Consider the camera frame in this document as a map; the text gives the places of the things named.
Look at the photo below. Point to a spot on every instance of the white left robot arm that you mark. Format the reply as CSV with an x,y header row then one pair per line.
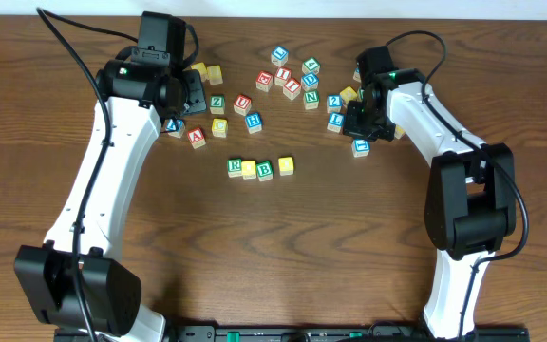
x,y
75,280

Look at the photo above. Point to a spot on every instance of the blue S letter block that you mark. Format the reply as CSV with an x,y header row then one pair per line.
x,y
356,75

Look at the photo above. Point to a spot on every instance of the yellow block top left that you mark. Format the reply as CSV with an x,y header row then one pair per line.
x,y
201,69

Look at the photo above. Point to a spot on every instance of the green B letter block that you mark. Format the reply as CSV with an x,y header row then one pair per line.
x,y
264,171

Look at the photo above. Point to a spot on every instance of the blue L block lower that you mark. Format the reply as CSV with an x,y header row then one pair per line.
x,y
335,122

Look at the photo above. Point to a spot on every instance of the blue 2 number block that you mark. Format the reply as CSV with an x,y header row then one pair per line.
x,y
334,103

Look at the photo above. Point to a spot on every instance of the red U letter block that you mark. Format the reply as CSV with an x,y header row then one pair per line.
x,y
242,105

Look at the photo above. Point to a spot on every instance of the blue P letter block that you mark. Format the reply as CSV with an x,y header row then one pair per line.
x,y
175,128

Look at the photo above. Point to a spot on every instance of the green R letter block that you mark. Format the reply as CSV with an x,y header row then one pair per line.
x,y
234,168

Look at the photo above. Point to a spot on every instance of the blue T letter block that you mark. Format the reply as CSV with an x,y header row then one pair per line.
x,y
360,148

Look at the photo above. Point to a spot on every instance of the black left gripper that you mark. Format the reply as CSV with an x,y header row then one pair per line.
x,y
194,91

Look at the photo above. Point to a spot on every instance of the red i block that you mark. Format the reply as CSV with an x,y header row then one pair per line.
x,y
292,89
282,76

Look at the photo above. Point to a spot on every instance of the red I block lower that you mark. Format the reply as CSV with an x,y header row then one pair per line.
x,y
292,89

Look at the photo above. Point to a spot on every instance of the blue l block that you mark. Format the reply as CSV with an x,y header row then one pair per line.
x,y
335,122
279,56

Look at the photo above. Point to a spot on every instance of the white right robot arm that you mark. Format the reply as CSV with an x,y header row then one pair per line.
x,y
469,207

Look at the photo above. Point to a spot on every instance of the yellow S letter block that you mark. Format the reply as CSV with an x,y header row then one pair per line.
x,y
214,75

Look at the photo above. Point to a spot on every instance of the blue H letter block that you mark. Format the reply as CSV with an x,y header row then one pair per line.
x,y
253,122

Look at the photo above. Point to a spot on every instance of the red I block upper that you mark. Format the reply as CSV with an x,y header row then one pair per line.
x,y
282,76

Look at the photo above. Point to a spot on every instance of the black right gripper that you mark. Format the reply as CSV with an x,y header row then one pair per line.
x,y
350,126

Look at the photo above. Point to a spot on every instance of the red E letter block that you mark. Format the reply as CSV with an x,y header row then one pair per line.
x,y
264,81

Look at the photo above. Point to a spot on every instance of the yellow block near B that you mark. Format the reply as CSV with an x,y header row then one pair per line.
x,y
347,95

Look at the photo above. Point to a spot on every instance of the yellow O letter block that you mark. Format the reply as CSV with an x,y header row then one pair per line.
x,y
286,166

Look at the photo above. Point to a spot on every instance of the green Z letter block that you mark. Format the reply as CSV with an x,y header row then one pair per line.
x,y
217,105

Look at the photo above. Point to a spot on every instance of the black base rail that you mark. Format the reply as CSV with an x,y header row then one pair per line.
x,y
380,331

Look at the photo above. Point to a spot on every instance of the green 4 number block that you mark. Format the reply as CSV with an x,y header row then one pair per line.
x,y
311,65

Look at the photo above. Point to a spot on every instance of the yellow C letter block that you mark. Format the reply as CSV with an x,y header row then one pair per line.
x,y
219,128

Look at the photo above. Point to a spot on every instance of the yellow block far right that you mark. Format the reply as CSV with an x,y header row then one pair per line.
x,y
399,132

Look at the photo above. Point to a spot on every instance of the blue L block top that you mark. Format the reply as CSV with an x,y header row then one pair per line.
x,y
279,56

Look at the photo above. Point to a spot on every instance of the red A letter block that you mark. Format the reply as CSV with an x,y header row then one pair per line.
x,y
196,138

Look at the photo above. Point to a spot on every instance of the blue D block centre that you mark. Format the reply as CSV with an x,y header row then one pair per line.
x,y
309,81

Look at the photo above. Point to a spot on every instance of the green N letter block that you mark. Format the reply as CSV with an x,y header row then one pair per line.
x,y
311,99

